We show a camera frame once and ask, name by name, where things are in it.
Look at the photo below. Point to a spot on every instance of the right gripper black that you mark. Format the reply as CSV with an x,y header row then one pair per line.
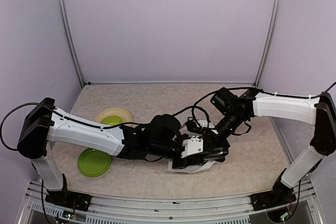
x,y
216,142

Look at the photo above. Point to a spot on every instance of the white drawstring pouch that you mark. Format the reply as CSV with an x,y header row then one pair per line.
x,y
193,169

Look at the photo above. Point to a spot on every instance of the black silver hair clipper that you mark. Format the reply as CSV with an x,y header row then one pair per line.
x,y
218,154

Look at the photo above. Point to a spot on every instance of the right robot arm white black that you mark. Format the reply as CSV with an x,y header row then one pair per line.
x,y
318,111

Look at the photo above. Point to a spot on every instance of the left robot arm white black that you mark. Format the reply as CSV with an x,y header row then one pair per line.
x,y
46,123

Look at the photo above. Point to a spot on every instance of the beige plate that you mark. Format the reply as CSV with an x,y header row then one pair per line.
x,y
123,113

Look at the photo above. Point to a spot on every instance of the green bowl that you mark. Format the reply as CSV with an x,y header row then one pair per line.
x,y
112,120

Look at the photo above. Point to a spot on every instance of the green plate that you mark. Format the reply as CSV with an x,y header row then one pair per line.
x,y
93,163

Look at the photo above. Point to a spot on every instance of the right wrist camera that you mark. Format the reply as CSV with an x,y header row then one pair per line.
x,y
198,127

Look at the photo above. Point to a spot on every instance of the front aluminium rail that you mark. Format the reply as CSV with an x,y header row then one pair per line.
x,y
303,207

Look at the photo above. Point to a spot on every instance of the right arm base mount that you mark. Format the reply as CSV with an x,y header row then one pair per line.
x,y
272,198

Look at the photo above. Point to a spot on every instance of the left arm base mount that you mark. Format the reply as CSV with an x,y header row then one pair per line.
x,y
69,199

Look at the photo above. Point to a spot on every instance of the right aluminium frame post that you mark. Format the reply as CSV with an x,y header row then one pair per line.
x,y
268,41

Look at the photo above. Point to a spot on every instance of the aluminium frame post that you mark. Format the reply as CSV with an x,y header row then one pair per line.
x,y
70,43
268,41

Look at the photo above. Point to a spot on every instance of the left aluminium frame post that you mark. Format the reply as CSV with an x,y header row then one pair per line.
x,y
70,43

